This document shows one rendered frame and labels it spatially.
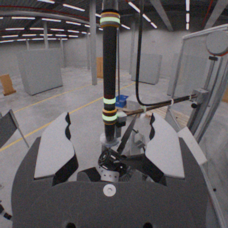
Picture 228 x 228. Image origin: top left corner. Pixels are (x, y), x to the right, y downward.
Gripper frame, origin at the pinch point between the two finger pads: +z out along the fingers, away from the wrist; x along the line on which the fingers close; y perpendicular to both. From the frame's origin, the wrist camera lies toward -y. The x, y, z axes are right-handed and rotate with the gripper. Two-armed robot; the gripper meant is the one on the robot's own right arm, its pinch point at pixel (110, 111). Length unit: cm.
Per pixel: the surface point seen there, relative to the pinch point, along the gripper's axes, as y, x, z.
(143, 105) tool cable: 9.9, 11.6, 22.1
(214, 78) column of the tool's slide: 0, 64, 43
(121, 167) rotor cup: 48, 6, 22
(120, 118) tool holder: 11.9, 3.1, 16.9
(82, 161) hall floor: 167, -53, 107
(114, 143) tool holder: 20.0, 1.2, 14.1
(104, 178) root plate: 48, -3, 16
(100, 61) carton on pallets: 46, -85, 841
